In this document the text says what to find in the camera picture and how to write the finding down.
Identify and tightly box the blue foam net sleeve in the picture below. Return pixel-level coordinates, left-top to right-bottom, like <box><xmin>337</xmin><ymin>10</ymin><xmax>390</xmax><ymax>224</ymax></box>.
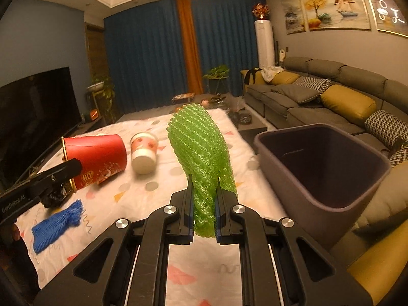
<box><xmin>32</xmin><ymin>200</ymin><xmax>83</xmax><ymax>254</ymax></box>

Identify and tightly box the green foam net sleeve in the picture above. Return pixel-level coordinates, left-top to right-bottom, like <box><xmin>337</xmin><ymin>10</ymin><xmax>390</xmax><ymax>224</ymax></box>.
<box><xmin>167</xmin><ymin>104</ymin><xmax>236</xmax><ymax>238</ymax></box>

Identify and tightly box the grey plastic trash bin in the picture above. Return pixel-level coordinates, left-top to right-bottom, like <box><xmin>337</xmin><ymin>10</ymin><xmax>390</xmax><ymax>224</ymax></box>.
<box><xmin>254</xmin><ymin>124</ymin><xmax>391</xmax><ymax>250</ymax></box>

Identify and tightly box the person's left hand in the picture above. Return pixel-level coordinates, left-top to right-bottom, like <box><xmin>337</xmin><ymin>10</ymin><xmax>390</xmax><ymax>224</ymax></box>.
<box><xmin>1</xmin><ymin>223</ymin><xmax>21</xmax><ymax>264</ymax></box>

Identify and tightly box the red paper cup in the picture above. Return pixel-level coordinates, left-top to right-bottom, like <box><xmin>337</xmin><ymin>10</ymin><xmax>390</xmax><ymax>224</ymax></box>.
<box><xmin>61</xmin><ymin>134</ymin><xmax>127</xmax><ymax>193</ymax></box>

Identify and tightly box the patterned white tablecloth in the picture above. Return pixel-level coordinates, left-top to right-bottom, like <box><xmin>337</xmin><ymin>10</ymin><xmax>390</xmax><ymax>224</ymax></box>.
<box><xmin>29</xmin><ymin>111</ymin><xmax>285</xmax><ymax>305</ymax></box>

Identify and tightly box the black television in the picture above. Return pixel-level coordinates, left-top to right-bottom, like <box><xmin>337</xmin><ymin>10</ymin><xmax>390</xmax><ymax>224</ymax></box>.
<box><xmin>0</xmin><ymin>66</ymin><xmax>82</xmax><ymax>189</ymax></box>

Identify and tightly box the white red-labelled jar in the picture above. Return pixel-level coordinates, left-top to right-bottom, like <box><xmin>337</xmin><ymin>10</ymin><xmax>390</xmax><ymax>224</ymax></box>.
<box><xmin>130</xmin><ymin>131</ymin><xmax>158</xmax><ymax>175</ymax></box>

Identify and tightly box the plant on wooden stand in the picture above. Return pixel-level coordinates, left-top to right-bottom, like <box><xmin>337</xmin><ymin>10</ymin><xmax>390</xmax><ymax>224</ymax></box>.
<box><xmin>86</xmin><ymin>76</ymin><xmax>116</xmax><ymax>124</ymax></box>

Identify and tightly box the dark coffee table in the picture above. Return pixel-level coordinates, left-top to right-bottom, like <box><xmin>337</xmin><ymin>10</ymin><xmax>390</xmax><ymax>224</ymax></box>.
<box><xmin>118</xmin><ymin>93</ymin><xmax>276</xmax><ymax>147</ymax></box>

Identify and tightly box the magazine box on table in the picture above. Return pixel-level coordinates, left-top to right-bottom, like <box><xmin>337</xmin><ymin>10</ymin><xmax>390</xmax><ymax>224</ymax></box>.
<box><xmin>172</xmin><ymin>93</ymin><xmax>195</xmax><ymax>104</ymax></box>

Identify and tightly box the orange curtain strip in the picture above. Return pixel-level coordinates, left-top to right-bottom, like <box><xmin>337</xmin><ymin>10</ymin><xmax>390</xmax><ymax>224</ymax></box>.
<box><xmin>176</xmin><ymin>0</ymin><xmax>204</xmax><ymax>95</ymax></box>

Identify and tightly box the green potted plant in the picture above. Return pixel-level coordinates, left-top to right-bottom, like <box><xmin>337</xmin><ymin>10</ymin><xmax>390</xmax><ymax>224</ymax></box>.
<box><xmin>203</xmin><ymin>64</ymin><xmax>230</xmax><ymax>95</ymax></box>

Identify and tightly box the grey cushion on seat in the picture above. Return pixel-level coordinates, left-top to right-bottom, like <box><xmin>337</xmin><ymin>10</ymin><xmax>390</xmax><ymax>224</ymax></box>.
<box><xmin>272</xmin><ymin>84</ymin><xmax>320</xmax><ymax>104</ymax></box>

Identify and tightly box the grey sectional sofa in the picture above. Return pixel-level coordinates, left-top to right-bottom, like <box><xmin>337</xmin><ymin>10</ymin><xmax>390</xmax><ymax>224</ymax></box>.
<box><xmin>240</xmin><ymin>55</ymin><xmax>408</xmax><ymax>303</ymax></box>

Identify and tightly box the white cloth on sofa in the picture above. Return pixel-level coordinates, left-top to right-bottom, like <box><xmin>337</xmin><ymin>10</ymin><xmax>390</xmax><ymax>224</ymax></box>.
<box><xmin>261</xmin><ymin>66</ymin><xmax>284</xmax><ymax>83</ymax></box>

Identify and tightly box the blue curtain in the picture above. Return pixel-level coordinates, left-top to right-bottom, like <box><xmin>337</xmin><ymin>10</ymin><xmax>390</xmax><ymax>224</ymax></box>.
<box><xmin>104</xmin><ymin>0</ymin><xmax>266</xmax><ymax>113</ymax></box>

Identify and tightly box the yellow cushion far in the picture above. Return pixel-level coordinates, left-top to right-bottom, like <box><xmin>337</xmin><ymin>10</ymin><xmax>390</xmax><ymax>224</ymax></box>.
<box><xmin>271</xmin><ymin>70</ymin><xmax>300</xmax><ymax>85</ymax></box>

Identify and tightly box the yellow cushion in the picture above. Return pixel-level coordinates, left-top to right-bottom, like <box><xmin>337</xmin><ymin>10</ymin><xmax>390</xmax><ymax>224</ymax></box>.
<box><xmin>271</xmin><ymin>70</ymin><xmax>300</xmax><ymax>85</ymax></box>
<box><xmin>321</xmin><ymin>84</ymin><xmax>377</xmax><ymax>127</ymax></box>

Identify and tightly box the far patterned cushion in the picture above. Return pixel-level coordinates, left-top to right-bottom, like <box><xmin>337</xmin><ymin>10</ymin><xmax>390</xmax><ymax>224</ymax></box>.
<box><xmin>293</xmin><ymin>76</ymin><xmax>332</xmax><ymax>95</ymax></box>

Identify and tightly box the yellow cushion middle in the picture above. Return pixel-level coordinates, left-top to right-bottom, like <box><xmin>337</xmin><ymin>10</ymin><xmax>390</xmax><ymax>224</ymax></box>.
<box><xmin>321</xmin><ymin>84</ymin><xmax>377</xmax><ymax>127</ymax></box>

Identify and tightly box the beige cushion near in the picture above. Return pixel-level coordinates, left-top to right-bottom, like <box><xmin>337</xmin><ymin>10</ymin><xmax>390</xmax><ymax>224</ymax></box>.
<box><xmin>351</xmin><ymin>162</ymin><xmax>408</xmax><ymax>234</ymax></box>

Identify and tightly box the white standing air conditioner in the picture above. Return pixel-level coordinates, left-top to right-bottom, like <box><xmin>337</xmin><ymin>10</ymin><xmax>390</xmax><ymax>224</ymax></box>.
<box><xmin>254</xmin><ymin>19</ymin><xmax>275</xmax><ymax>68</ymax></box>

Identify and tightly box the black white patterned cushion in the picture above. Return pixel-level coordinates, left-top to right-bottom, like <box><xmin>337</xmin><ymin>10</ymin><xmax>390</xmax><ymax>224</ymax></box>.
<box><xmin>364</xmin><ymin>110</ymin><xmax>407</xmax><ymax>167</ymax></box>

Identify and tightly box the orange flower decoration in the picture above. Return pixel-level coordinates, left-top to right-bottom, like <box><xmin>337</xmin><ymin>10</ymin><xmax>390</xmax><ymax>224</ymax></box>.
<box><xmin>252</xmin><ymin>2</ymin><xmax>270</xmax><ymax>20</ymax></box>

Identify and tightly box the left landscape painting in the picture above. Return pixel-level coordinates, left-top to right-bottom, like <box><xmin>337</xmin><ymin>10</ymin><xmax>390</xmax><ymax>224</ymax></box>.
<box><xmin>281</xmin><ymin>0</ymin><xmax>306</xmax><ymax>35</ymax></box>

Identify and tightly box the sailboat tree painting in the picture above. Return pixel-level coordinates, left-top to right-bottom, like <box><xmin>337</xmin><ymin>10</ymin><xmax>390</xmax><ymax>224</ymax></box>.
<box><xmin>302</xmin><ymin>0</ymin><xmax>371</xmax><ymax>31</ymax></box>

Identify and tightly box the right framed painting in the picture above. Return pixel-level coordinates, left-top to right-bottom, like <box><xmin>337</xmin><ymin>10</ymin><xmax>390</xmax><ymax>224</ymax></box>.
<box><xmin>369</xmin><ymin>0</ymin><xmax>407</xmax><ymax>37</ymax></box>

